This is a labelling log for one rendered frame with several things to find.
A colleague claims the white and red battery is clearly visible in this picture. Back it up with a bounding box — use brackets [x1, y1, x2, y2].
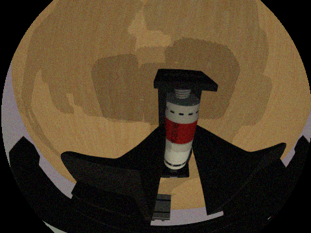
[164, 98, 200, 169]

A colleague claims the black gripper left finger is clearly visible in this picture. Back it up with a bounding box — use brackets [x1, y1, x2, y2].
[60, 124, 166, 220]

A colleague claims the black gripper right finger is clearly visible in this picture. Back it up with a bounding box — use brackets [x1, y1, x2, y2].
[192, 125, 287, 215]

